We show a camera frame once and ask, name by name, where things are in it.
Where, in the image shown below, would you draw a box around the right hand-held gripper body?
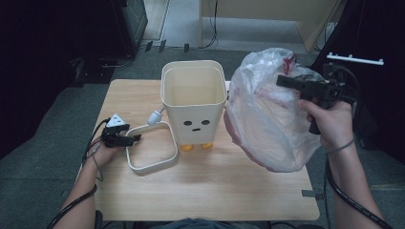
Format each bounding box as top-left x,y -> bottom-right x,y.
300,52 -> 385,135

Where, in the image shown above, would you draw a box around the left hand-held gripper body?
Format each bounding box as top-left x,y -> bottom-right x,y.
100,113 -> 127,149

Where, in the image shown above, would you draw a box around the white square bin rim ring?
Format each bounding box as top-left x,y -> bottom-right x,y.
124,120 -> 180,176

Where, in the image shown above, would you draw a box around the translucent printed plastic bag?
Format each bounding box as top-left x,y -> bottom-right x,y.
224,47 -> 326,174

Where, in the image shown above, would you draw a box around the cream trash bin with face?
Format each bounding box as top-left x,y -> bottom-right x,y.
146,59 -> 229,153

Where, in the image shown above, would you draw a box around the person's left hand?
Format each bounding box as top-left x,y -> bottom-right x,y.
86,140 -> 124,170

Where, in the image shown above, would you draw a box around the person's right hand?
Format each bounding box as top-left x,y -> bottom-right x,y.
298,98 -> 355,154

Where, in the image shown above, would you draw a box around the grey wrist band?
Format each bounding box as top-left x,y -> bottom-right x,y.
326,135 -> 356,156

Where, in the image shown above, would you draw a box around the dark stand foot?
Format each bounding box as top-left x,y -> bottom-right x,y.
70,56 -> 116,88

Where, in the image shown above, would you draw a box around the beige wooden partition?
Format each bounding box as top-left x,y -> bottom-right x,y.
199,0 -> 347,53

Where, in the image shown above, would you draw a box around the black cabinet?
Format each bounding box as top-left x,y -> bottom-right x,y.
111,0 -> 149,58

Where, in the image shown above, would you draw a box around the person's blue trousers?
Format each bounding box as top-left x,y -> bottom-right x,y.
158,219 -> 246,229

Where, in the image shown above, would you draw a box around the thin grey wire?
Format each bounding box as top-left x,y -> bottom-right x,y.
91,143 -> 105,183

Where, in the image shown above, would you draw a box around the grey floor cable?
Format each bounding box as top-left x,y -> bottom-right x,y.
100,54 -> 136,70

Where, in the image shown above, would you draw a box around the black cable by partition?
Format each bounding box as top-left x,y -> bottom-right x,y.
199,0 -> 220,51

